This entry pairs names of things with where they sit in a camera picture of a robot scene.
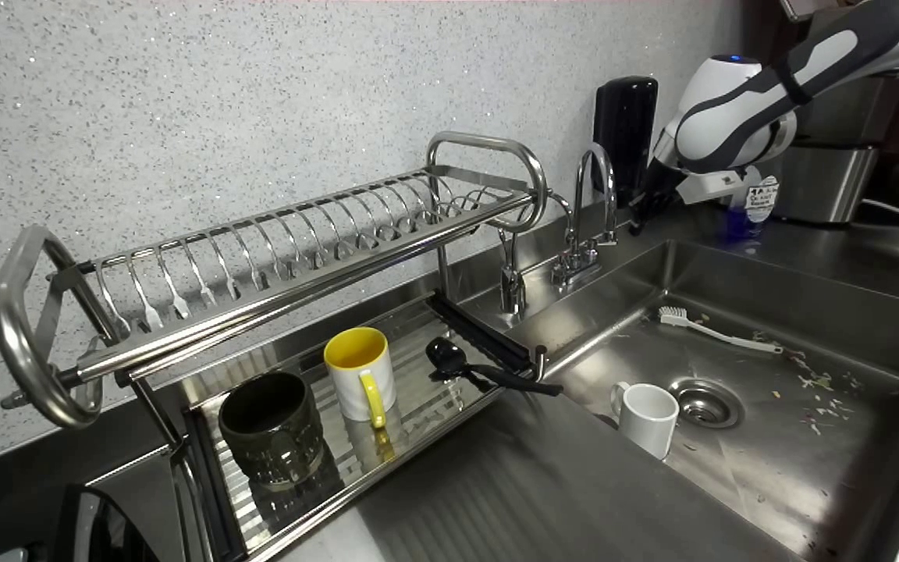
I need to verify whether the stainless steel sink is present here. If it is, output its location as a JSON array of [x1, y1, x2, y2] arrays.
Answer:
[[542, 238, 899, 562]]

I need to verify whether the black ladle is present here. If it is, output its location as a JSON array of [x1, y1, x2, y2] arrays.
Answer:
[[425, 336, 564, 397]]

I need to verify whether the white mug with yellow inside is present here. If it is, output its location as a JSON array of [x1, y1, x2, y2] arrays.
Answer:
[[323, 326, 397, 430]]

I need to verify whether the white dish brush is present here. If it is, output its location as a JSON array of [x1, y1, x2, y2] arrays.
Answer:
[[658, 306, 784, 355]]

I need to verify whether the dark green mug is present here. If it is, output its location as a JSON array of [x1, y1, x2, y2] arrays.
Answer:
[[218, 371, 325, 491]]

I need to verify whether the small chrome tap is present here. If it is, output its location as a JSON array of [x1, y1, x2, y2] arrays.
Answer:
[[495, 225, 528, 318]]

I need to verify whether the tall chrome gooseneck tap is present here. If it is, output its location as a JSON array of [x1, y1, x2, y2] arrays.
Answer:
[[549, 143, 620, 288]]

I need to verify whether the blue liquid bottle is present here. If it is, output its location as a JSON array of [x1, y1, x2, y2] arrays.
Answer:
[[725, 165, 780, 240]]

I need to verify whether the stainless steel dish rack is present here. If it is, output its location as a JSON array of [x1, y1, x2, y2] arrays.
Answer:
[[0, 131, 550, 562]]

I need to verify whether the black wall soap dispenser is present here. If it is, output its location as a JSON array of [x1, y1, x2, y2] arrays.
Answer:
[[592, 76, 660, 208]]

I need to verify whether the stainless steel coffee machine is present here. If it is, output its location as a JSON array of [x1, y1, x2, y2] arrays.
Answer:
[[769, 74, 899, 227]]

